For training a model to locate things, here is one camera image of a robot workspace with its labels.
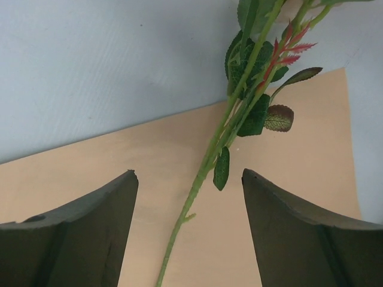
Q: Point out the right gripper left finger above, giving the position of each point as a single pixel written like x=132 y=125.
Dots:
x=81 y=243

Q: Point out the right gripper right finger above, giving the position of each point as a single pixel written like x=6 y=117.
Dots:
x=298 y=243

